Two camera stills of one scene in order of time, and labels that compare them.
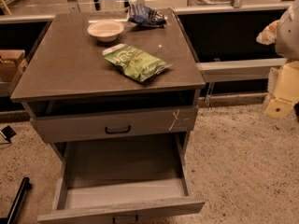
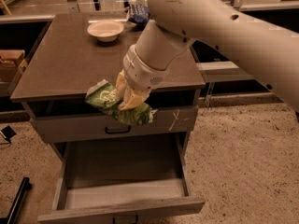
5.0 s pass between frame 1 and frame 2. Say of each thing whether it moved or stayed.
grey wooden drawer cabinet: stayed
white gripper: moved
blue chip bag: stayed
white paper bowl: stayed
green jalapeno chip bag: moved
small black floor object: stayed
